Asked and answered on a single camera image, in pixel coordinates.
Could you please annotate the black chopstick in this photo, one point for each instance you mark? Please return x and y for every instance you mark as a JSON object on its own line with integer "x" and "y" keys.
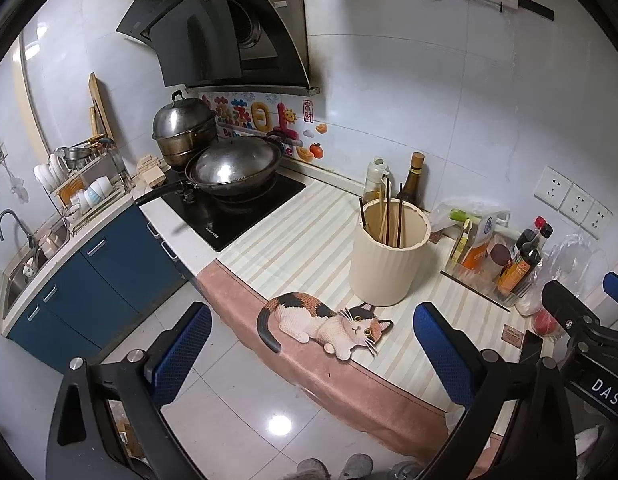
{"x": 363, "y": 212}
{"x": 399, "y": 215}

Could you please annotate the colourful wall sticker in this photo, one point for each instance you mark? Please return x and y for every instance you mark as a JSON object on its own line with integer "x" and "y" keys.
{"x": 289, "y": 120}

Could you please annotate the green leek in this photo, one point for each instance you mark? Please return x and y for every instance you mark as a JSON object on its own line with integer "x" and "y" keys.
{"x": 461, "y": 215}

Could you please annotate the grey fluffy slipper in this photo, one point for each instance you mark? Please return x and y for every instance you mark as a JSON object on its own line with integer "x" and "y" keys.
{"x": 311, "y": 470}
{"x": 356, "y": 467}

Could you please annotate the dark glass bottle gold cap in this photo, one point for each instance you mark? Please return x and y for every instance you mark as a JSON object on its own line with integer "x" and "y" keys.
{"x": 413, "y": 185}

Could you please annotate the white orange packet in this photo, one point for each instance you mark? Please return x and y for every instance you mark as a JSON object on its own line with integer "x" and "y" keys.
{"x": 479, "y": 245}

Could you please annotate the red round object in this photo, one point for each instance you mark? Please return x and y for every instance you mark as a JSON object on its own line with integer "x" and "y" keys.
{"x": 546, "y": 322}

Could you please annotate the striped cat print mat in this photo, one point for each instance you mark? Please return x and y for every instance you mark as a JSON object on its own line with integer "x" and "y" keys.
{"x": 299, "y": 240}

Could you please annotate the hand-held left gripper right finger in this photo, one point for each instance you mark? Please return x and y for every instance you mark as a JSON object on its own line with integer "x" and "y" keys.
{"x": 441, "y": 350}

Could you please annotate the steel steamer pot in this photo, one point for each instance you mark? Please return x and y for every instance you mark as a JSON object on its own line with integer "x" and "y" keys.
{"x": 181, "y": 130}

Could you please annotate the clear plastic tray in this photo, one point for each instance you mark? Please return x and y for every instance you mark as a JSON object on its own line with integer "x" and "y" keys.
{"x": 479, "y": 285}

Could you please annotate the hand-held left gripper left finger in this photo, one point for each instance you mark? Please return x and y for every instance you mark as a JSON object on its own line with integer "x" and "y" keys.
{"x": 184, "y": 345}

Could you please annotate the white wall socket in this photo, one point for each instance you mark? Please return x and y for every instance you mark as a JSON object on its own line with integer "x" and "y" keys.
{"x": 578, "y": 205}
{"x": 599, "y": 220}
{"x": 553, "y": 189}

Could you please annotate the wooden chopstick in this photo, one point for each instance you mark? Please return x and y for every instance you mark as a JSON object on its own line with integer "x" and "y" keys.
{"x": 383, "y": 215}
{"x": 387, "y": 205}

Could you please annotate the blue kitchen cabinet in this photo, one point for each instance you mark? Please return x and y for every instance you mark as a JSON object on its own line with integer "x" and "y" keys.
{"x": 114, "y": 260}

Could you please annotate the steel faucet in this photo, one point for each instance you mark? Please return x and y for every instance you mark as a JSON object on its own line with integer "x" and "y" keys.
{"x": 11, "y": 220}

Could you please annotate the black range hood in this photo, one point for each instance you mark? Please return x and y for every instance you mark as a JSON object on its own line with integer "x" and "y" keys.
{"x": 204, "y": 25}

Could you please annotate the grey wall pipe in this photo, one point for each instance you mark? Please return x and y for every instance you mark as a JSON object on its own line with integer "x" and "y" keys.
{"x": 31, "y": 95}

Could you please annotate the wooden cutting board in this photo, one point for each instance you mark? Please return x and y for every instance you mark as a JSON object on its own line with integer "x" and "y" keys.
{"x": 101, "y": 105}

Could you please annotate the clear cooking oil bottle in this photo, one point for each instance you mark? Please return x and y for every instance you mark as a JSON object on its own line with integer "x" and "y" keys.
{"x": 376, "y": 180}

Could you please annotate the steel sink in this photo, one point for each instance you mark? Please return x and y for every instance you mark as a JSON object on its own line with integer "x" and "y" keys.
{"x": 24, "y": 280}

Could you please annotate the orange label sauce bottle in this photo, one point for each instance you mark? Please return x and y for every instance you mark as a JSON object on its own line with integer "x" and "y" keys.
{"x": 519, "y": 270}

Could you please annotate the small brown card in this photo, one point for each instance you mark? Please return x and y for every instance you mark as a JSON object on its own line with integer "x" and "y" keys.
{"x": 514, "y": 335}

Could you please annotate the brown lid jar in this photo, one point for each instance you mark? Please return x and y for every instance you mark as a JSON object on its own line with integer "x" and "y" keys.
{"x": 500, "y": 255}

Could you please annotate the steel wok lid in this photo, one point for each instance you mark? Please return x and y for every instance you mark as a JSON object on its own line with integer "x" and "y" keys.
{"x": 234, "y": 160}

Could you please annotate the black induction cooktop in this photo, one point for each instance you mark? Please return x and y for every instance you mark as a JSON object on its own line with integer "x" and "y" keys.
{"x": 229, "y": 220}

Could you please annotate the yellow green packet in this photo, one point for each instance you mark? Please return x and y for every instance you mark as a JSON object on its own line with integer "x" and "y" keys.
{"x": 461, "y": 242}

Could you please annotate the wooden block stack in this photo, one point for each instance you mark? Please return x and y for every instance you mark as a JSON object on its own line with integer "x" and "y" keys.
{"x": 149, "y": 170}

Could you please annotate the cream ribbed utensil holder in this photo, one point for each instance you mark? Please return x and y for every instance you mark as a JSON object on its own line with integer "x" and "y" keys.
{"x": 384, "y": 275}

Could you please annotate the black cap sauce bottle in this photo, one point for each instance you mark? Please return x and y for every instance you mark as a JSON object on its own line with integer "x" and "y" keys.
{"x": 525, "y": 239}

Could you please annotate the red cap sauce bottle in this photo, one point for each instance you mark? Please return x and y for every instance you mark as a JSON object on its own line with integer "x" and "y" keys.
{"x": 543, "y": 227}

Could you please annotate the steel bowl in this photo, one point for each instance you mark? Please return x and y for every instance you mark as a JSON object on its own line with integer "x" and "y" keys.
{"x": 74, "y": 157}

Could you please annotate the black wok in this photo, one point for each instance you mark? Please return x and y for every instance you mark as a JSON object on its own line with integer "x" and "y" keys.
{"x": 239, "y": 191}

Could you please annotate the crumpled clear plastic bag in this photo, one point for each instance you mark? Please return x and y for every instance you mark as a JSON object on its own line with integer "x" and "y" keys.
{"x": 569, "y": 260}

